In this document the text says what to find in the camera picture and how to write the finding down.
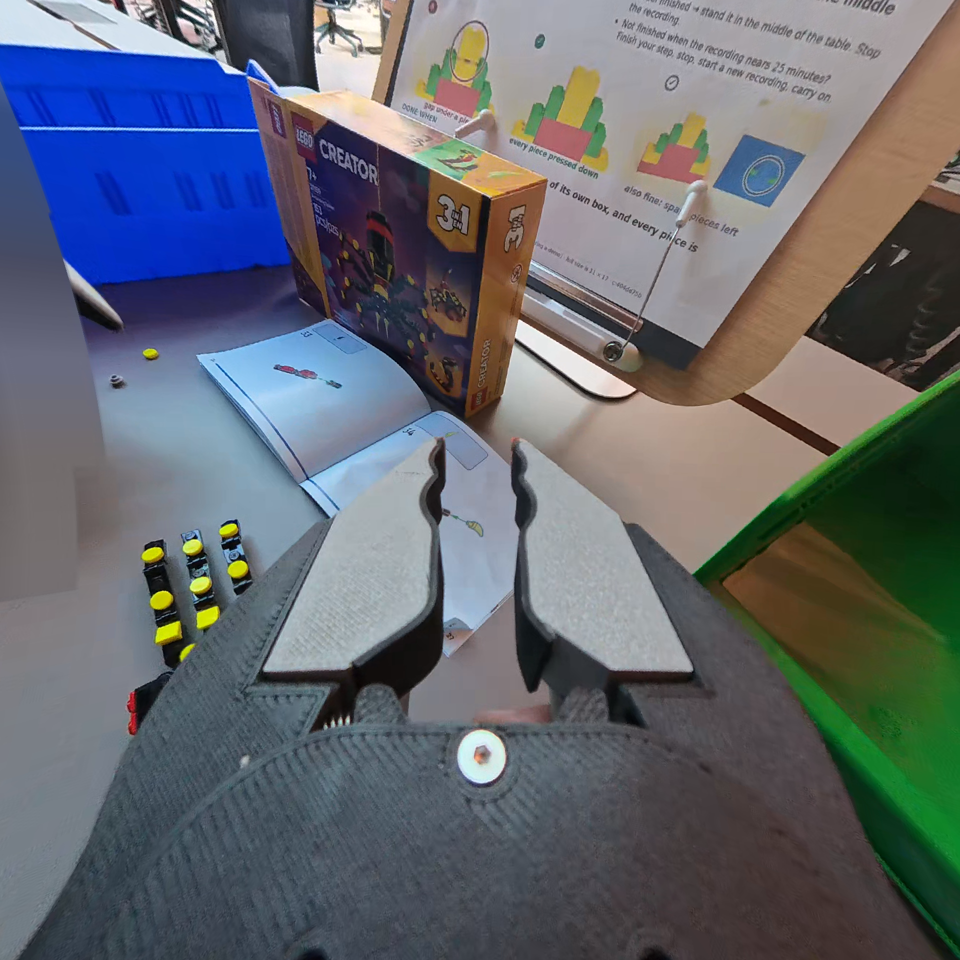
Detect green plastic bin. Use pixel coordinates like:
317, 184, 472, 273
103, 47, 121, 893
693, 371, 960, 954

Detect lego set box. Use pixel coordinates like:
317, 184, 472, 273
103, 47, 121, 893
247, 75, 549, 420

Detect wooden display board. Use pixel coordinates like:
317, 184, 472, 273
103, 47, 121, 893
371, 0, 960, 406

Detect printed instruction poster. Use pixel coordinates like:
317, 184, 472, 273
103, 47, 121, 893
390, 0, 954, 350

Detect open instruction booklet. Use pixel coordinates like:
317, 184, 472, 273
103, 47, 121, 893
196, 318, 526, 657

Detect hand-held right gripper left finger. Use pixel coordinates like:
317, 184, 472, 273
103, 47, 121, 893
262, 437, 449, 702

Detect black office chair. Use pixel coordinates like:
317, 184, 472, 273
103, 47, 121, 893
313, 0, 376, 58

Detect blue plastic bin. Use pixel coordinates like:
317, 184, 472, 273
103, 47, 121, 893
0, 41, 294, 286

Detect metal board stand base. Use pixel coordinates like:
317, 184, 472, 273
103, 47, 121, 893
513, 292, 639, 399

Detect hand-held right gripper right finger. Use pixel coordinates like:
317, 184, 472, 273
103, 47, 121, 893
511, 438, 696, 695

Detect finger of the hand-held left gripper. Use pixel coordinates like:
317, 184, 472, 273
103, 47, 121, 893
63, 258, 125, 333

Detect black yellow lego spider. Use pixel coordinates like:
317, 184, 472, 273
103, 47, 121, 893
126, 517, 254, 738

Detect black chair back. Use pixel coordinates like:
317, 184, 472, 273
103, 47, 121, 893
212, 0, 321, 93

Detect white peg with wire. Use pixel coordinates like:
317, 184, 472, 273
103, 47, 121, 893
602, 180, 710, 372

